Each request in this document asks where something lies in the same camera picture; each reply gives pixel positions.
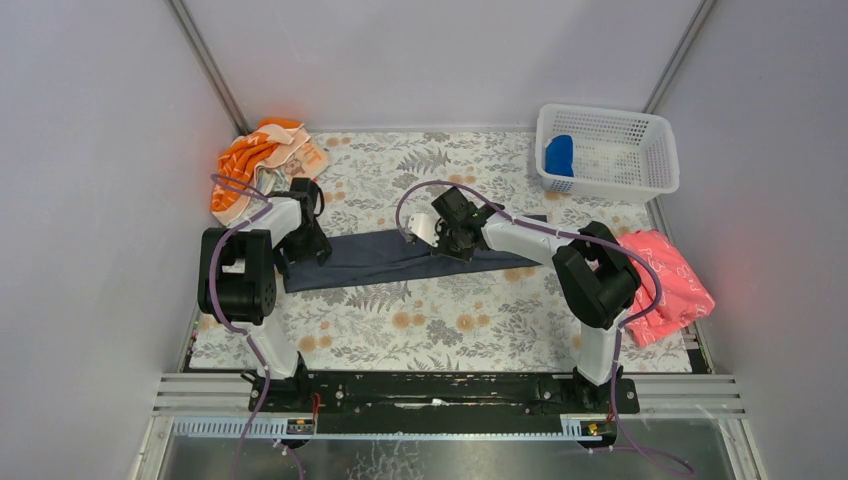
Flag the floral tablecloth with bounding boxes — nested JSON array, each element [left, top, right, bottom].
[[192, 130, 694, 374]]

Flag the blue towel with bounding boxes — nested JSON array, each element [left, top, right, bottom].
[[543, 135, 575, 177]]

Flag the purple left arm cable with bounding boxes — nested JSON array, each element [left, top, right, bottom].
[[208, 173, 309, 480]]

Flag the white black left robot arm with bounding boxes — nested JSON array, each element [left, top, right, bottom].
[[197, 177, 332, 402]]

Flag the white plastic basket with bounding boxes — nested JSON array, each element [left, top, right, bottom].
[[535, 104, 680, 203]]

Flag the dark grey towel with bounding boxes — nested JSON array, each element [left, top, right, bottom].
[[283, 230, 537, 294]]

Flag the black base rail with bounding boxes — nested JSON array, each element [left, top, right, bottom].
[[241, 369, 640, 439]]

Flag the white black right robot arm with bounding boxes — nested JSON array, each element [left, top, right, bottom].
[[431, 186, 641, 387]]

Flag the pink patterned towel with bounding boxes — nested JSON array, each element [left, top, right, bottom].
[[618, 230, 715, 347]]

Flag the orange white towel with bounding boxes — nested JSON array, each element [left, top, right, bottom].
[[217, 117, 329, 193]]

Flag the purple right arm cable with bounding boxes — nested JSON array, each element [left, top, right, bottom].
[[395, 180, 697, 478]]

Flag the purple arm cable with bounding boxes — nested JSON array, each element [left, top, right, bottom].
[[208, 173, 309, 480], [395, 180, 697, 478]]

